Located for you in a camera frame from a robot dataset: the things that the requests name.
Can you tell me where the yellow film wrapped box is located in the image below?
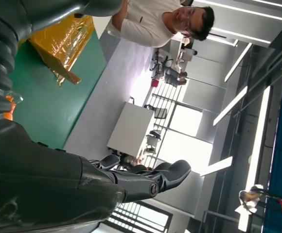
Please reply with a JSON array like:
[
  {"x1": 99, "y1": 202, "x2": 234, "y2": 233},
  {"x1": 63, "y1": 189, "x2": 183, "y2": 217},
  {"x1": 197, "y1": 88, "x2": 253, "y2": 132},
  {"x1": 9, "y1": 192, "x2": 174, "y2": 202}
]
[{"x1": 18, "y1": 14, "x2": 95, "y2": 87}]

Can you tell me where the white background table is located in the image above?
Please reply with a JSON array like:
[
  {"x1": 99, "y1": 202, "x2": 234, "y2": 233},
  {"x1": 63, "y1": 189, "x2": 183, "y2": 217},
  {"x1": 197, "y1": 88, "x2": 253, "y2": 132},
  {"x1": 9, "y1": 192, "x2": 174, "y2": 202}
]
[{"x1": 107, "y1": 102, "x2": 155, "y2": 158}]

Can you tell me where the orange detergent bottle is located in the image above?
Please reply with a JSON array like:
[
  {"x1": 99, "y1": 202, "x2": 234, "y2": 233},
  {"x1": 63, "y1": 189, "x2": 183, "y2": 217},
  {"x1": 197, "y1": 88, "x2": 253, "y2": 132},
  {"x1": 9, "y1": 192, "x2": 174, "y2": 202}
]
[{"x1": 3, "y1": 91, "x2": 24, "y2": 122}]

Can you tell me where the person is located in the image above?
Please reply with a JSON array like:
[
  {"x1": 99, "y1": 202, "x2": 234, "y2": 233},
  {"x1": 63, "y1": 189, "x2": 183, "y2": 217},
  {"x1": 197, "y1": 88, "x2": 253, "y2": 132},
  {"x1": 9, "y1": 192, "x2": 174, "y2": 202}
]
[{"x1": 107, "y1": 0, "x2": 215, "y2": 48}]

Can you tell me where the long ceiling light strip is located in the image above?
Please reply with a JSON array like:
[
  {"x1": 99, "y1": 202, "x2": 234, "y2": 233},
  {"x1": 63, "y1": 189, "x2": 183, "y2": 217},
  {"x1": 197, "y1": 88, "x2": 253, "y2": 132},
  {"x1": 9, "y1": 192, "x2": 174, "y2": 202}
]
[{"x1": 238, "y1": 86, "x2": 271, "y2": 232}]

